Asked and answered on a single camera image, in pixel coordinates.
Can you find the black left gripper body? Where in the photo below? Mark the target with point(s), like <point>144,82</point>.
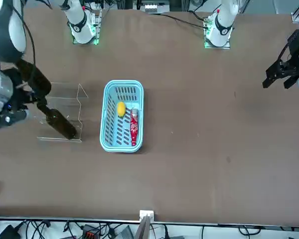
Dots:
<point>289,67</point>

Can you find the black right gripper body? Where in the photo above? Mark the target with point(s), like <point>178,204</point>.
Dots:
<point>15,94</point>

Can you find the brown sloped-shoulder wine bottle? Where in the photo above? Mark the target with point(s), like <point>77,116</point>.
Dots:
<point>37,79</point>

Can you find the brown straight-shouldered wine bottle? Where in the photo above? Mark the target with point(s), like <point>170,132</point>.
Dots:
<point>62,124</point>

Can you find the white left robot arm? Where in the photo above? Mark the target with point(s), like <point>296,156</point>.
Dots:
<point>221,25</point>

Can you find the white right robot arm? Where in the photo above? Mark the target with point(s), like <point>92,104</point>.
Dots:
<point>79,25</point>

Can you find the clear acrylic stepped shelf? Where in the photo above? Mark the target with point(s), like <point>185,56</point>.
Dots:
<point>64,109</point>

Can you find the yellow lemon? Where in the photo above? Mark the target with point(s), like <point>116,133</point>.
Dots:
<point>121,109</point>

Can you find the light blue plastic basket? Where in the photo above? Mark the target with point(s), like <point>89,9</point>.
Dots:
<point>122,149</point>

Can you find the red cola bottle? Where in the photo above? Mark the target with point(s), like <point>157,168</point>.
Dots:
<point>134,127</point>

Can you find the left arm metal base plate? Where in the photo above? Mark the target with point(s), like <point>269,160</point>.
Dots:
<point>206,46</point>

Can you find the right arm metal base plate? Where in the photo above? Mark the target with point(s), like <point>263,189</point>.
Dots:
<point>97,41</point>

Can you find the white post bracket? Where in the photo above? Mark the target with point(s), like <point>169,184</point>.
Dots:
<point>147,213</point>

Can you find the aluminium camera post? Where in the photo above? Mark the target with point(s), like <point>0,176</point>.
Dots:
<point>143,229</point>

